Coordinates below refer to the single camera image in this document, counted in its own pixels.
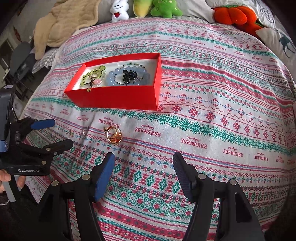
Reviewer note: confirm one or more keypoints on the patterned handmade bedspread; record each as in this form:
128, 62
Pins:
225, 103

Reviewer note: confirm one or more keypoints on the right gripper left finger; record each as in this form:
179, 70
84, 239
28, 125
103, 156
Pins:
100, 176

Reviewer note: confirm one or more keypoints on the green tree plush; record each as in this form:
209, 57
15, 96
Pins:
165, 8

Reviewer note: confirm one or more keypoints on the beige fleece blanket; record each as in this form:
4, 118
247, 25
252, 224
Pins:
62, 21

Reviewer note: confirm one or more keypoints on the orange pumpkin plush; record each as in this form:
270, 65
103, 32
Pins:
241, 17

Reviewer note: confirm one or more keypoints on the yellow green radish plush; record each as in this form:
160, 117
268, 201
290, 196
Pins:
141, 8

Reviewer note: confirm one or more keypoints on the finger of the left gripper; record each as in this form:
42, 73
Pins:
26, 125
31, 155

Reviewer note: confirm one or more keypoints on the red cardboard jewelry box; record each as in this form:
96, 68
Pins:
98, 83

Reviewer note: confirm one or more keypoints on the white bunny plush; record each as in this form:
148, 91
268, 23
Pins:
119, 10

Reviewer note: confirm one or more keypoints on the white deer print pillow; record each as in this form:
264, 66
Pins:
281, 45

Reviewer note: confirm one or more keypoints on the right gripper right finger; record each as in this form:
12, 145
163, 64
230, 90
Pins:
195, 186

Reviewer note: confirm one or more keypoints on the small gold earring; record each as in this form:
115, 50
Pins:
71, 133

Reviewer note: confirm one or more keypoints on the black bead flower ornament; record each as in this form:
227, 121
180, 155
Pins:
129, 76

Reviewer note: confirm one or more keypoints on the black chair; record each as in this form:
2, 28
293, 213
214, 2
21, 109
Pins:
21, 69

